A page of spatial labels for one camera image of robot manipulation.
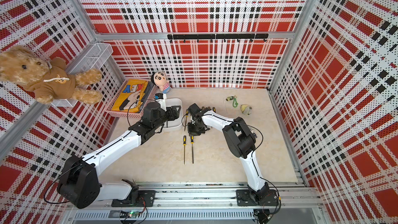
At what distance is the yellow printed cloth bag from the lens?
3.39ft

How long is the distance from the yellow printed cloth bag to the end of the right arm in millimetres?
418

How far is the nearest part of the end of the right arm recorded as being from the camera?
2.41 ft
